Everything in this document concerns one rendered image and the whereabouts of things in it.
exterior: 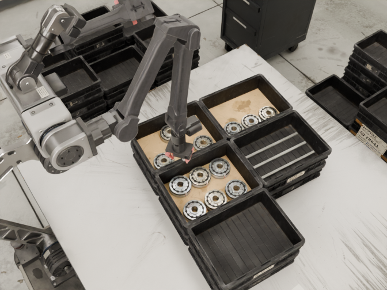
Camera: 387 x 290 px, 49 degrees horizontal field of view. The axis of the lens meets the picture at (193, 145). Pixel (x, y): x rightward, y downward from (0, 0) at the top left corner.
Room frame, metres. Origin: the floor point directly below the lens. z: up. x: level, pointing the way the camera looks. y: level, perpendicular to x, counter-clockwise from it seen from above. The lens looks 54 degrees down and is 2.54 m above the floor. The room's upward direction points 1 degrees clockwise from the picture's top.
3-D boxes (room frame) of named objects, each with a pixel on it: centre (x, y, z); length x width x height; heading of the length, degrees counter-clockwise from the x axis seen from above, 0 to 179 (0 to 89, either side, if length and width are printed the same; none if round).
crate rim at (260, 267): (0.73, -0.22, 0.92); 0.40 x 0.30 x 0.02; 120
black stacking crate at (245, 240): (0.73, -0.22, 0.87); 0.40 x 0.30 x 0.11; 120
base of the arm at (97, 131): (0.85, 0.32, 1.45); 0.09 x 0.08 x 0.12; 36
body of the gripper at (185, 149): (1.01, 0.06, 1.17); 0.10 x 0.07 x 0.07; 74
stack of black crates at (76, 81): (1.95, 0.85, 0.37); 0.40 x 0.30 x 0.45; 126
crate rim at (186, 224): (0.99, -0.07, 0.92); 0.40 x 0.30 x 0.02; 120
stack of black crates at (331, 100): (2.02, -1.02, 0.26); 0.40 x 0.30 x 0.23; 36
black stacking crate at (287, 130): (1.19, -0.42, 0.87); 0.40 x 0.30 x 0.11; 120
